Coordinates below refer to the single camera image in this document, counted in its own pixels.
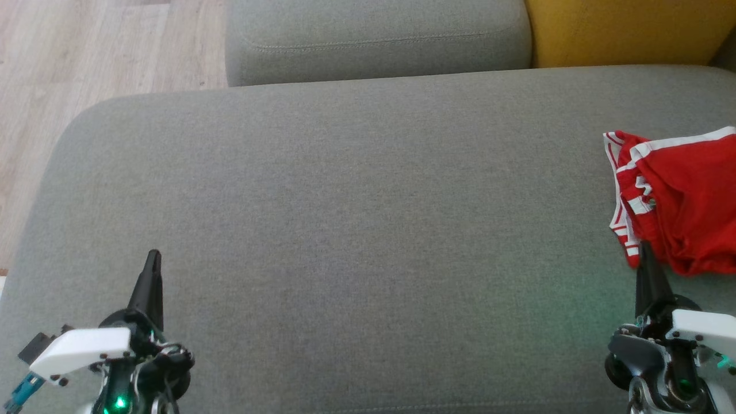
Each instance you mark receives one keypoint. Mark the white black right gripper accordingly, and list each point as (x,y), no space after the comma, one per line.
(707,330)

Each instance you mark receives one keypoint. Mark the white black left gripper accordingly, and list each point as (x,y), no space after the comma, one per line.
(80,348)

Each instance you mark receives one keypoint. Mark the red shorts white stripes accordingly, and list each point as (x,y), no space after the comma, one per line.
(696,207)

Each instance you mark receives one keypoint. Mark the red basketball jersey number 23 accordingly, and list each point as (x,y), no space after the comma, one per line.
(624,149)

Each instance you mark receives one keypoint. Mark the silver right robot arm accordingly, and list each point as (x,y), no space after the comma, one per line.
(724,399)

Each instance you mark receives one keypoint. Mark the grey sofa seat cushion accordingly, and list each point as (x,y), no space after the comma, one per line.
(356,230)

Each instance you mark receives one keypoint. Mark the grey sofa cushion corner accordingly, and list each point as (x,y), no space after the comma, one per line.
(727,54)

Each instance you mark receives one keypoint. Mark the yellow sofa cushion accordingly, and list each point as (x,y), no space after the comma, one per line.
(627,29)

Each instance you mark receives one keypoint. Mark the wide grey sofa back cushion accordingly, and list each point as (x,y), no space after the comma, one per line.
(374,34)

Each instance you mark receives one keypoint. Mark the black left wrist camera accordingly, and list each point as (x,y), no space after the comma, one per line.
(37,347)

